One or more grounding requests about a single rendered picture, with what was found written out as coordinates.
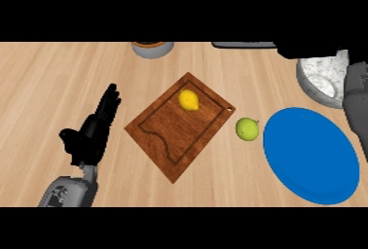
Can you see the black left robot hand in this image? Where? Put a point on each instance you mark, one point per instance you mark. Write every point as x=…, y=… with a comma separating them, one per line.
x=91, y=136

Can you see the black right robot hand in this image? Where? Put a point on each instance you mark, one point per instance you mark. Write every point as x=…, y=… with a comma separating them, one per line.
x=311, y=48

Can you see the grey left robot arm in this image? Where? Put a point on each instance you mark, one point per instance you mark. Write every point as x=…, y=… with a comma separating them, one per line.
x=70, y=191

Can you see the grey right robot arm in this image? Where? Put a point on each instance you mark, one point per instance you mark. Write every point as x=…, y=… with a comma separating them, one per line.
x=357, y=103

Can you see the yellow squash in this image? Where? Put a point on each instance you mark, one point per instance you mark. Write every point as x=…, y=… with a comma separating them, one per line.
x=188, y=100

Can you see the blue plate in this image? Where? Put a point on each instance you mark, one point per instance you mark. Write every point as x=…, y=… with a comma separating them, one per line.
x=311, y=155

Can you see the dark grey flat appliance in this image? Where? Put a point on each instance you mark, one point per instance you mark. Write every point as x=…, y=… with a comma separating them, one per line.
x=242, y=44

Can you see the brown wooden cutting board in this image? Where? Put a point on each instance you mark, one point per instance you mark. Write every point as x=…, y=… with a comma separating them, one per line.
x=180, y=126

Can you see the green round fruit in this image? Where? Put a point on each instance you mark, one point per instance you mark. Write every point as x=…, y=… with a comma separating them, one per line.
x=248, y=129

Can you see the grey pot with brown rim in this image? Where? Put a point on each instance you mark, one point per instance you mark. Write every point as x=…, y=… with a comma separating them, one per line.
x=153, y=50

